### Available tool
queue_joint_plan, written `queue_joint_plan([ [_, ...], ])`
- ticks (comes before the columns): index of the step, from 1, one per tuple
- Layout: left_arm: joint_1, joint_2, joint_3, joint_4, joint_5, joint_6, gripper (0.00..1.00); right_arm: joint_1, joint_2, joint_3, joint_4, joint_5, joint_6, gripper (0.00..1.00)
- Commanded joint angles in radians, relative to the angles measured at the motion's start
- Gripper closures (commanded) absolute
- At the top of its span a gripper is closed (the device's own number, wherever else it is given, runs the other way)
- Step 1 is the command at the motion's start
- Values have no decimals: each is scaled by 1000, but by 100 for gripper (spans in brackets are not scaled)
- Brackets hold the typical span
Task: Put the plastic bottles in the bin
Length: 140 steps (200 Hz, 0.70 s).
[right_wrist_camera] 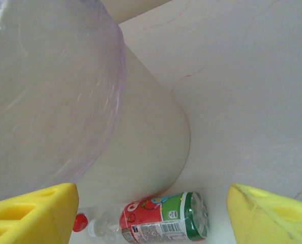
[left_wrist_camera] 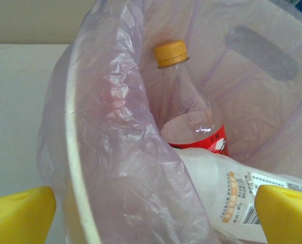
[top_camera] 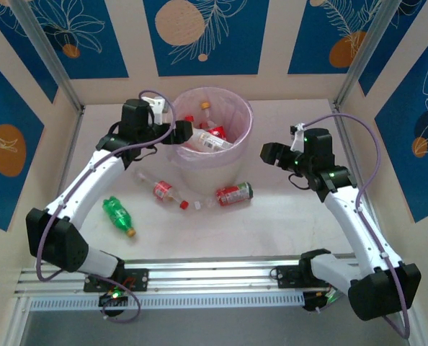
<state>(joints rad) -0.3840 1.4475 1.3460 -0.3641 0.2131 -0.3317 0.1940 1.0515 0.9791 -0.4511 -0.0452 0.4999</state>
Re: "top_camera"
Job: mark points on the red-label bottle with yellow cap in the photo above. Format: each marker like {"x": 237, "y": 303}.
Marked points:
{"x": 205, "y": 105}

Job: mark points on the clear bottle with white label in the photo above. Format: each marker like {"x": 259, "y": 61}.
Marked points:
{"x": 212, "y": 142}

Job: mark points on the red-green label white-cap bottle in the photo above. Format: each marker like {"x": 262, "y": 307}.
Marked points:
{"x": 233, "y": 194}

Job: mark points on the green bottle with yellow cap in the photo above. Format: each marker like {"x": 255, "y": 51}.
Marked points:
{"x": 118, "y": 214}

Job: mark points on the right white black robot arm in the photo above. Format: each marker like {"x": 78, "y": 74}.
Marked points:
{"x": 358, "y": 223}

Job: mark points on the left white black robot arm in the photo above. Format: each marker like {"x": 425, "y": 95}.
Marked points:
{"x": 84, "y": 184}

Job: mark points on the white round waste bin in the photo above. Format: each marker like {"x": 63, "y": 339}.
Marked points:
{"x": 207, "y": 178}

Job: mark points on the right controller board green light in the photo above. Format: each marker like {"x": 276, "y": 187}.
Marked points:
{"x": 313, "y": 302}

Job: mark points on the controller board green light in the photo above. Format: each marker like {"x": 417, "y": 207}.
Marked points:
{"x": 109, "y": 300}
{"x": 313, "y": 302}

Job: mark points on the left controller board green light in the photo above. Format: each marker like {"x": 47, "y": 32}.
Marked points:
{"x": 109, "y": 300}

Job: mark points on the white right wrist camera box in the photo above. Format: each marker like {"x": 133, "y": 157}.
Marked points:
{"x": 298, "y": 138}

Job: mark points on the aluminium table side rail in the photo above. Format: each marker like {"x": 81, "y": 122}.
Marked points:
{"x": 73, "y": 138}
{"x": 345, "y": 140}

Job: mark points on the aluminium frame post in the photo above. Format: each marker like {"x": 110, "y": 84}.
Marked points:
{"x": 44, "y": 50}
{"x": 369, "y": 50}

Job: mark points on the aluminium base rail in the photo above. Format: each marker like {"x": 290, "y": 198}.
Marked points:
{"x": 214, "y": 274}

